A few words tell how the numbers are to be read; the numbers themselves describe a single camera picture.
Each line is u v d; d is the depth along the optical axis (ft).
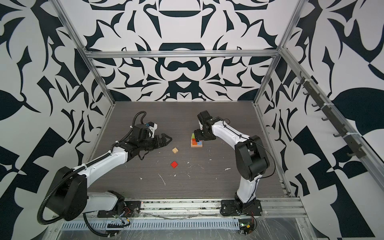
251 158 1.58
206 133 2.18
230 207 2.44
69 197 1.34
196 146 3.10
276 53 3.00
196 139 2.75
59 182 1.40
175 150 3.08
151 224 2.13
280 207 2.50
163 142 2.49
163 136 2.53
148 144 2.38
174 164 2.92
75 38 2.73
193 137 2.94
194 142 3.15
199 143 3.08
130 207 2.45
